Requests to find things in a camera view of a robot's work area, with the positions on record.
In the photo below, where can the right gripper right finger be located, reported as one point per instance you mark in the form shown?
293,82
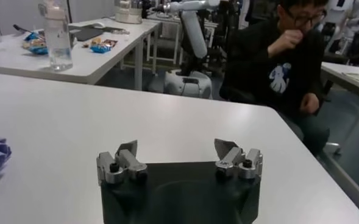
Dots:
243,164

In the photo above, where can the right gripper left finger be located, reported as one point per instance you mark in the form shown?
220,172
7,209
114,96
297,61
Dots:
124,167

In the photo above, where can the person in black clothes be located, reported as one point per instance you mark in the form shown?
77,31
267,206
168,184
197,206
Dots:
276,76

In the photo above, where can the white rectangular table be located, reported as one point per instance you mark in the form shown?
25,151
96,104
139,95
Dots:
90,65

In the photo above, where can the brown snack packet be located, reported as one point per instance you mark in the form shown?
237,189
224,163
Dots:
110,43

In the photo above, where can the small yellow snack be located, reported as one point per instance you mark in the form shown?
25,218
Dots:
95,40

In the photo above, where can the white side table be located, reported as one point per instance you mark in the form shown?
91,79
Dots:
346,79

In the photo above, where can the white wheeled humanoid robot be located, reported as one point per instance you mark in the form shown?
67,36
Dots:
194,36

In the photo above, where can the black mouse pad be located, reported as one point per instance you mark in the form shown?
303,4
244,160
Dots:
113,29

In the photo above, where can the closed dark laptop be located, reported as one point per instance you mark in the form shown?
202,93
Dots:
86,34

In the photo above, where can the white computer mouse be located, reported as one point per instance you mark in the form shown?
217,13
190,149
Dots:
97,25

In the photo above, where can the clear bottle with plain label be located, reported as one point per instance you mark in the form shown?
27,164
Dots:
57,36

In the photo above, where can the tan cracker packet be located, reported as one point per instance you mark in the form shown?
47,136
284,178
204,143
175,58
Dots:
36,42

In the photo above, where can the cream steamer pot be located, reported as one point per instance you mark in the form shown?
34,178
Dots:
128,12

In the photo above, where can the blue and white snack packet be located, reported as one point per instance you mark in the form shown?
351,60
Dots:
30,36

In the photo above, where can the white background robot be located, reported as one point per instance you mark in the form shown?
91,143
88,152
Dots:
345,18

